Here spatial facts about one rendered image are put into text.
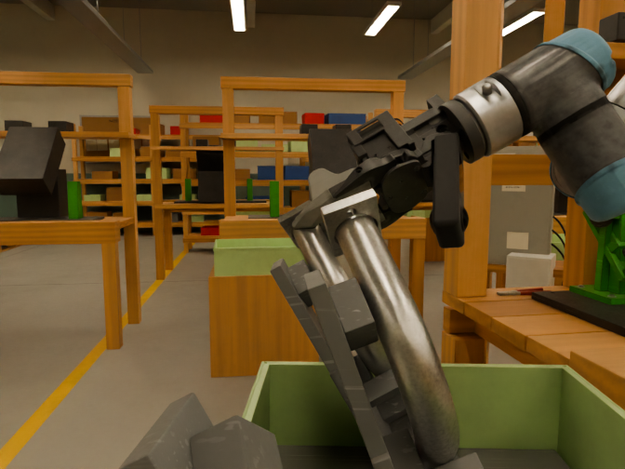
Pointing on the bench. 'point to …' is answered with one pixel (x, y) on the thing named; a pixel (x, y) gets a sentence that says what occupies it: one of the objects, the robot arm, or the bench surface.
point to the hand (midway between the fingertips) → (312, 234)
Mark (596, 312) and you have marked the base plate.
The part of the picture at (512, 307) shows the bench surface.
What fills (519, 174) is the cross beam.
